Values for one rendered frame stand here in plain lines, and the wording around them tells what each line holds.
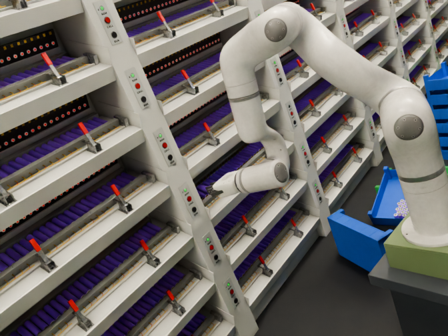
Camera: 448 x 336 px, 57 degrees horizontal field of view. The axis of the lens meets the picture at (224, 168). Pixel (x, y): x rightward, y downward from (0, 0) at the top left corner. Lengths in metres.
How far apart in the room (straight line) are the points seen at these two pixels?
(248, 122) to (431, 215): 0.56
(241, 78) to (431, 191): 0.59
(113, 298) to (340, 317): 0.83
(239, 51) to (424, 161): 0.55
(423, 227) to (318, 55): 0.56
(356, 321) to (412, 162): 0.70
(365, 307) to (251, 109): 0.88
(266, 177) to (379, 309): 0.70
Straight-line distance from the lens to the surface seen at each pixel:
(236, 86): 1.16
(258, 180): 1.25
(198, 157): 1.45
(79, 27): 1.33
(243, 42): 1.12
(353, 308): 1.70
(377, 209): 2.14
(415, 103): 1.09
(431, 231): 1.29
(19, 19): 1.19
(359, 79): 1.12
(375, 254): 1.71
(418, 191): 1.22
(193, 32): 1.51
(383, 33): 3.08
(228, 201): 1.54
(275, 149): 1.31
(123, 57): 1.30
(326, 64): 1.11
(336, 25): 2.39
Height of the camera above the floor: 1.14
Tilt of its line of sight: 20 degrees down
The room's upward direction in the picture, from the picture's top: 22 degrees counter-clockwise
